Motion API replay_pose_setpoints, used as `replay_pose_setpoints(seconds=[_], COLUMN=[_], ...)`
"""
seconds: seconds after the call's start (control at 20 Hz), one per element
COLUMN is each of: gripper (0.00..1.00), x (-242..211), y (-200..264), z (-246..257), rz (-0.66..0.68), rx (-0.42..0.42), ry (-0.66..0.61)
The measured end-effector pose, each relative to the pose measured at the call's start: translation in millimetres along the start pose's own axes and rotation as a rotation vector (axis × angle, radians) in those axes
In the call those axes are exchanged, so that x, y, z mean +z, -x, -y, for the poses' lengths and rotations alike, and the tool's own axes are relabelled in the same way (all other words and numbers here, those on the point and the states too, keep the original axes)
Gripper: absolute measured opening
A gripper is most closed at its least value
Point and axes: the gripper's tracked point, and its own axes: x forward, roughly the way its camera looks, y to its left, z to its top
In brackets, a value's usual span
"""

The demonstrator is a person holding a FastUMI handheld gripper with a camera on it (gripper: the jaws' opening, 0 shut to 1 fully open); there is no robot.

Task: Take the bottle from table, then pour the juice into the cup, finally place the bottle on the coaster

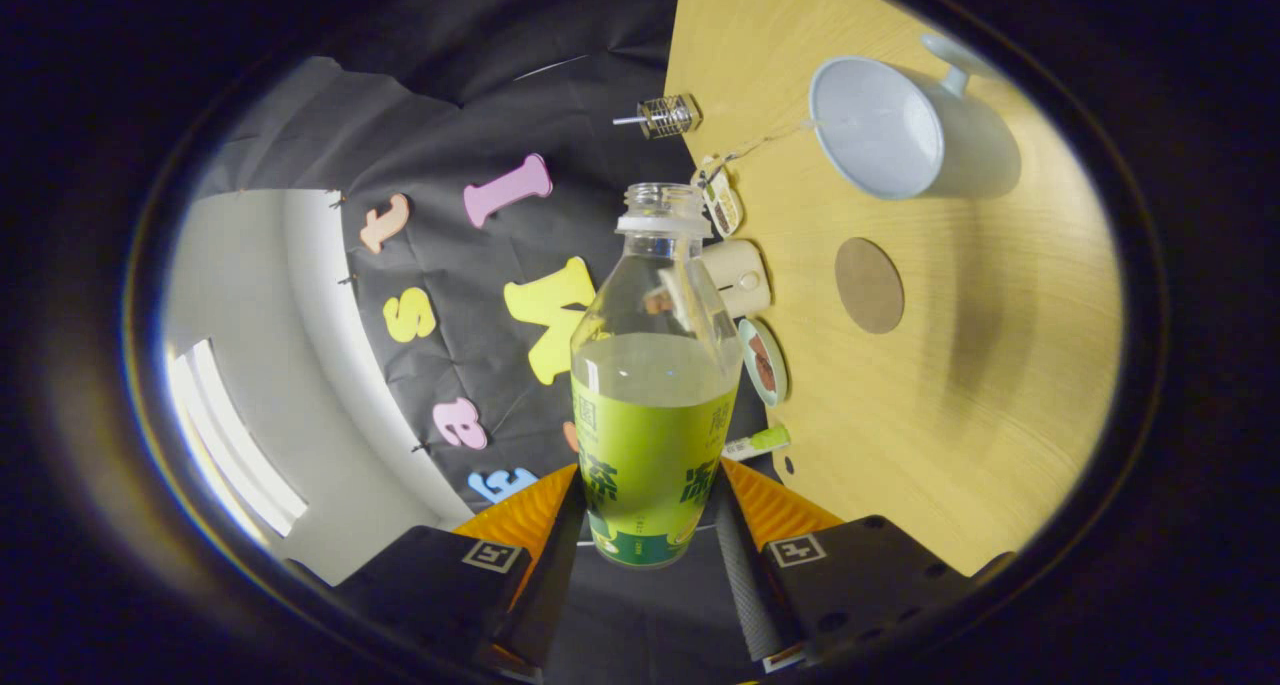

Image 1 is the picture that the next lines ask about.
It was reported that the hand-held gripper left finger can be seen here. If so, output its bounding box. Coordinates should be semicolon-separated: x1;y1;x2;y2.
335;463;586;681

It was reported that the white toaster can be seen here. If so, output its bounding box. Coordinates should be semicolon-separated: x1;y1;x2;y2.
700;239;773;319

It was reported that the white cup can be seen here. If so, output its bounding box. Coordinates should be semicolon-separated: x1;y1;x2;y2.
808;33;1023;202

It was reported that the wooden table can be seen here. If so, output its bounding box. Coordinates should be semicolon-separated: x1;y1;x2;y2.
664;0;1126;578

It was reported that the brown round coaster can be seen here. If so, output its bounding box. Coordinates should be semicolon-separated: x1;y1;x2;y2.
835;237;906;335

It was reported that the metal wire holder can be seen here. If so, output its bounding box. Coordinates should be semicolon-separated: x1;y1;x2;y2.
640;93;704;140

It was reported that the small white green bottle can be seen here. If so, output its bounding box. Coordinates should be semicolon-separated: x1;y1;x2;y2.
722;425;791;462

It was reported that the white divided dish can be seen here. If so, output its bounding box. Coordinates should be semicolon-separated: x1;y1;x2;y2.
692;155;744;238

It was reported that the pale green plate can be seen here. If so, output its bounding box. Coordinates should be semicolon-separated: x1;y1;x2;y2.
738;317;790;407

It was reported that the black backdrop cloth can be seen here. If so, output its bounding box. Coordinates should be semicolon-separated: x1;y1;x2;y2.
205;0;801;681

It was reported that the ceiling light panel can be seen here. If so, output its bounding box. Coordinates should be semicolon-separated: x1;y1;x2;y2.
165;340;309;546

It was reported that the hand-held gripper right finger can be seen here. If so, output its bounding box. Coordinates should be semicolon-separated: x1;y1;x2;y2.
715;457;976;671

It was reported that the green label juice bottle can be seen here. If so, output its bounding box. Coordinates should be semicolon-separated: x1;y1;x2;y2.
570;182;745;569

